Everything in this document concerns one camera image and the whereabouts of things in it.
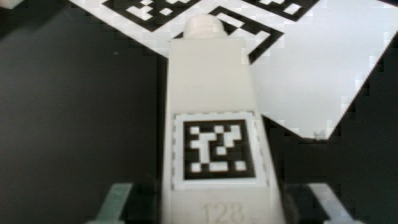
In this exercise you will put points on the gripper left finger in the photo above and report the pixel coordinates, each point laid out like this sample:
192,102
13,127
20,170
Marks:
128,207

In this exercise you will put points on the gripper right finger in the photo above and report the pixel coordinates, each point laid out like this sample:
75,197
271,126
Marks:
313,206

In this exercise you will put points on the white desk leg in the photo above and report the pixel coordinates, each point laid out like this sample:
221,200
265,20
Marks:
219,183

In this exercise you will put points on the white marker sheet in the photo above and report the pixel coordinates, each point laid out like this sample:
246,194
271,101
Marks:
317,40

